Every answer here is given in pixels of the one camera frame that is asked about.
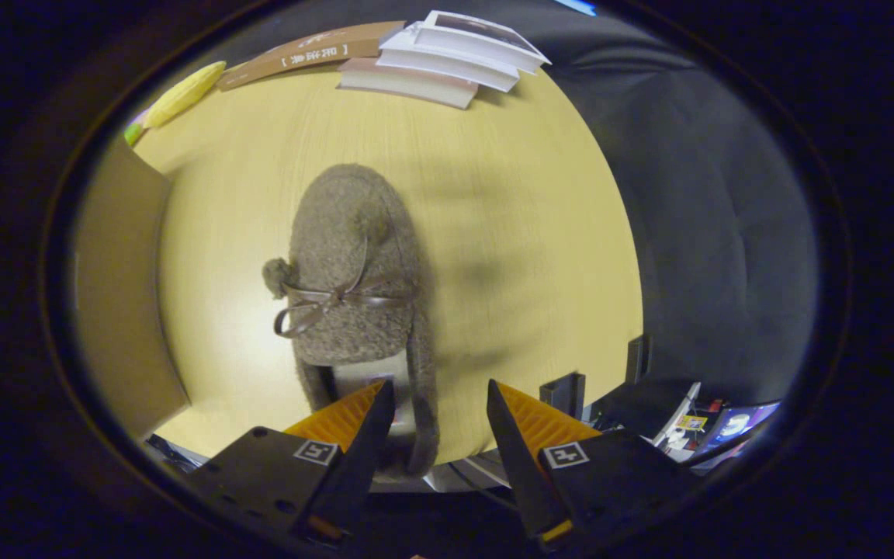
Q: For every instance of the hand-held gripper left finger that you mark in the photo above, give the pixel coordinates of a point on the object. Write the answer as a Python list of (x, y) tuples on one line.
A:
[(362, 458)]

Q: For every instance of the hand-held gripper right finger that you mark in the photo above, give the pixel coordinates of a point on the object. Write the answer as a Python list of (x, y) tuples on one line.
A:
[(521, 466)]

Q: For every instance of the brown fuzzy shoe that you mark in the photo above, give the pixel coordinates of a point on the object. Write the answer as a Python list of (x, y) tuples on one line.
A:
[(346, 233)]

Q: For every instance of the beige fabric storage box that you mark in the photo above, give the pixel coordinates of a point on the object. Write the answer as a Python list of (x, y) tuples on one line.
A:
[(121, 295)]

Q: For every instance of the black table clamp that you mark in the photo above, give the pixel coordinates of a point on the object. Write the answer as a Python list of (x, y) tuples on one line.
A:
[(635, 359), (563, 396)]

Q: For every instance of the dark side desk clutter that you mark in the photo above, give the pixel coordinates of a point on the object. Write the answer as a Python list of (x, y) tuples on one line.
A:
[(641, 407)]

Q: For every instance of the glowing laptop screen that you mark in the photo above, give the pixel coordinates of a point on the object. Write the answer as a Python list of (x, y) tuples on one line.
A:
[(734, 427)]

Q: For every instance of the black backdrop cloth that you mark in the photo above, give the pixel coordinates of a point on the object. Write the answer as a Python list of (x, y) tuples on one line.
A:
[(726, 233)]

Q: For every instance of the pale pink book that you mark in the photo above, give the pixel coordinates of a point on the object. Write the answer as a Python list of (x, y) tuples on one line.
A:
[(408, 85)]

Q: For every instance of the plain white book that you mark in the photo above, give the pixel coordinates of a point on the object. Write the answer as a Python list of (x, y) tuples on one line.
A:
[(447, 70)]

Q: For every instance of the pink and green plush toy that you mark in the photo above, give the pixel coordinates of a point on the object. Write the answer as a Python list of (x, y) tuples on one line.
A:
[(133, 132)]

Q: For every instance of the yellow plush toy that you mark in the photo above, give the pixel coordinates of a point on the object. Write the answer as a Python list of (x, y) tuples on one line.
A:
[(183, 95)]

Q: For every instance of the brown hardcover book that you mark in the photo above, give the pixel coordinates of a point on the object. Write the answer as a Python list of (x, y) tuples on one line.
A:
[(299, 54)]

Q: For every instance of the white book with portrait cover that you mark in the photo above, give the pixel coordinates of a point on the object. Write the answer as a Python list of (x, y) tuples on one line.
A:
[(486, 32)]

